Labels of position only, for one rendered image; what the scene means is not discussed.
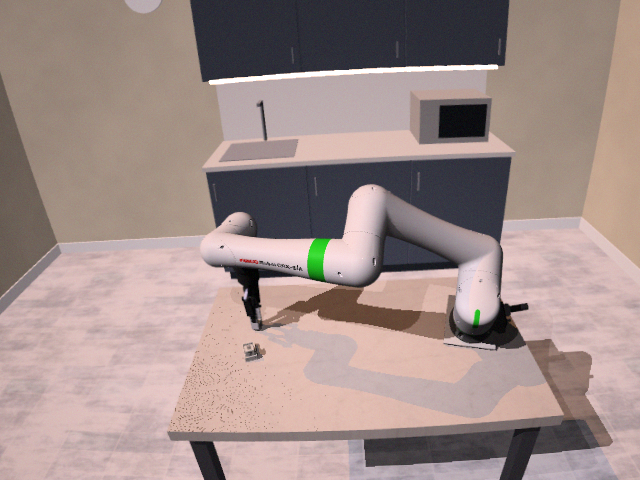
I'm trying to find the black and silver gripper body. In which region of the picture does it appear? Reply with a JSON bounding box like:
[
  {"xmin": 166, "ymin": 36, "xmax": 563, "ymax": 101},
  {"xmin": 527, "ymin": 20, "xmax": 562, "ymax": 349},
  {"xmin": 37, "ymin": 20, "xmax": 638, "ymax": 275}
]
[{"xmin": 236, "ymin": 269, "xmax": 260, "ymax": 296}]

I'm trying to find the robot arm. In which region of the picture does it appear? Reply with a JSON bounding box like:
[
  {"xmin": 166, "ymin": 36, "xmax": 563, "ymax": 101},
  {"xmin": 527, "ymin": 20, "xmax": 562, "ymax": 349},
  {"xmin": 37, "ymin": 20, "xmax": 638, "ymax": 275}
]
[{"xmin": 200, "ymin": 185, "xmax": 529, "ymax": 343}]

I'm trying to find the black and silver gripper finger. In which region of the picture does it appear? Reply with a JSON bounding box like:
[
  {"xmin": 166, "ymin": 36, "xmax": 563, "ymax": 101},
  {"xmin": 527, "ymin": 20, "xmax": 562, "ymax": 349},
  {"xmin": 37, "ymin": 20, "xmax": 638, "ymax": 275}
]
[
  {"xmin": 254, "ymin": 281, "xmax": 262, "ymax": 320},
  {"xmin": 241, "ymin": 287, "xmax": 259, "ymax": 330}
]

